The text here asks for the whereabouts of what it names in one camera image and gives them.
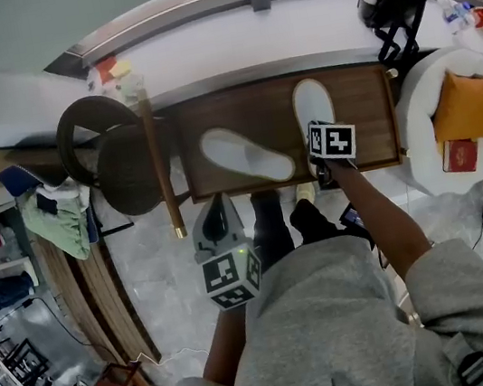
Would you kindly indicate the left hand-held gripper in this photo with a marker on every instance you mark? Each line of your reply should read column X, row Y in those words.
column 232, row 276

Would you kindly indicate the red book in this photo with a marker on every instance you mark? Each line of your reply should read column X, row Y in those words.
column 460, row 156

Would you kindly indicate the pale green packet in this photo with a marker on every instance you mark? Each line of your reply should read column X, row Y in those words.
column 132, row 86

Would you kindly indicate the clear bottle blue label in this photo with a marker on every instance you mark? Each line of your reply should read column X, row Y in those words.
column 452, row 13
column 465, row 8

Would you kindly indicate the person's leg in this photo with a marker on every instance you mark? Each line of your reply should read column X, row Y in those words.
column 315, row 221
column 270, row 228

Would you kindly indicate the wooden tray table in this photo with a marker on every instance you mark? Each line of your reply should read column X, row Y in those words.
column 364, row 103

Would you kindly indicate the black metal rack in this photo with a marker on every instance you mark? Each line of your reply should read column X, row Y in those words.
column 22, row 361

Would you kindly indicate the orange cushion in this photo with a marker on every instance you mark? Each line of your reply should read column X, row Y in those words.
column 470, row 105

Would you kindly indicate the black backpack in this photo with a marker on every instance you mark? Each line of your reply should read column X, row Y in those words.
column 395, row 1

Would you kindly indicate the brown wooden planks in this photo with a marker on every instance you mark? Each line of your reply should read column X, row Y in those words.
column 98, row 294

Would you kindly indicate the person's right leg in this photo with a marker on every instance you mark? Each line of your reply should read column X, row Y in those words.
column 315, row 221

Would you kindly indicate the pale green cloth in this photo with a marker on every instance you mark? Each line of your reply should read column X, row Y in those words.
column 56, row 223

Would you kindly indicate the yellow paper pad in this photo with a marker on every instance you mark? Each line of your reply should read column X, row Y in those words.
column 120, row 69

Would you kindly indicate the person's left leg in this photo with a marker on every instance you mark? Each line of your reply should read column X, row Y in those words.
column 270, row 228

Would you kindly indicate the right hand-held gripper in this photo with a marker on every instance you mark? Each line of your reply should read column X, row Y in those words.
column 336, row 142

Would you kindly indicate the person's right beige shoe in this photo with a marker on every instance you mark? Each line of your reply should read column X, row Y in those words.
column 305, row 191

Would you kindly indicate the white window ledge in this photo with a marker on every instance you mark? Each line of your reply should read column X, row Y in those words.
column 222, row 48

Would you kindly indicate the white armchair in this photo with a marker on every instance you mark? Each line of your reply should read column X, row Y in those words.
column 414, row 113

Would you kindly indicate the person's left forearm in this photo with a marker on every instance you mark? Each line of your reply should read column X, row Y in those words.
column 226, row 350

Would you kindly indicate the person's right forearm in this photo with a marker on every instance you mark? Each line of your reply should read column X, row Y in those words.
column 379, row 219

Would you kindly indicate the red paper pad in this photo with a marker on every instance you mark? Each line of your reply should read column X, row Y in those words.
column 107, row 69

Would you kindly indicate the dark round wicker chair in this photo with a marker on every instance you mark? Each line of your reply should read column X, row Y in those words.
column 128, row 174

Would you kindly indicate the white slipper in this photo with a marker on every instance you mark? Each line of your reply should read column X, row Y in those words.
column 246, row 154
column 313, row 104

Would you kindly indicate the person's grey sweatshirt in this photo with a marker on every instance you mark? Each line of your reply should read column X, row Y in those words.
column 338, row 331

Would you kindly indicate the black adapter box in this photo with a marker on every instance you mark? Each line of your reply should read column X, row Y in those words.
column 350, row 217

